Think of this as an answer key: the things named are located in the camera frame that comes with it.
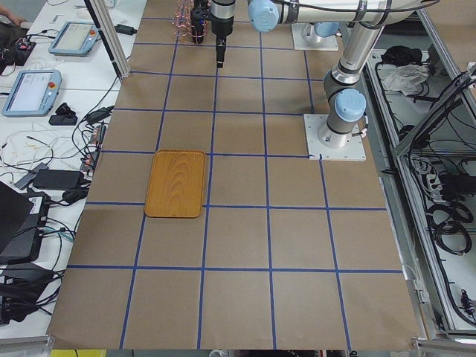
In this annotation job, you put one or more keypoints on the dark wine bottle in basket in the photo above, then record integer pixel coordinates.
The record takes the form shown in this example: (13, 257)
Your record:
(198, 17)

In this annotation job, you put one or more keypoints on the wooden tray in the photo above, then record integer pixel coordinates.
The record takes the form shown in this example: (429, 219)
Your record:
(176, 184)

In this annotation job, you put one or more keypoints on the teach pendant upper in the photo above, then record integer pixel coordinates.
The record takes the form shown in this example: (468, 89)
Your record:
(74, 39)

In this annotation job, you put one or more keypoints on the teach pendant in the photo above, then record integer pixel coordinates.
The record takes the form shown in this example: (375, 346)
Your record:
(74, 39)
(33, 93)

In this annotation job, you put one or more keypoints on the white cloth rag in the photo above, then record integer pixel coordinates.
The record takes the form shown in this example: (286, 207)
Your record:
(406, 79)

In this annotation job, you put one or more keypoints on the teach pendant lower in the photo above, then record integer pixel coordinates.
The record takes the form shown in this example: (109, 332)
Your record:
(33, 93)

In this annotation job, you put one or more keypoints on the black power adapter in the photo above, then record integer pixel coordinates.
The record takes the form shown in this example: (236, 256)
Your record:
(57, 179)

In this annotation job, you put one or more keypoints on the black laptop computer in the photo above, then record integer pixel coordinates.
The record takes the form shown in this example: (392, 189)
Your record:
(22, 217)

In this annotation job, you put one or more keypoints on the copper wire bottle basket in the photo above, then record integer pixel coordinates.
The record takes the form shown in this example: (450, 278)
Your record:
(181, 21)

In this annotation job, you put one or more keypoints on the aluminium frame post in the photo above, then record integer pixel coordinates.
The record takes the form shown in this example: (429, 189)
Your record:
(103, 22)

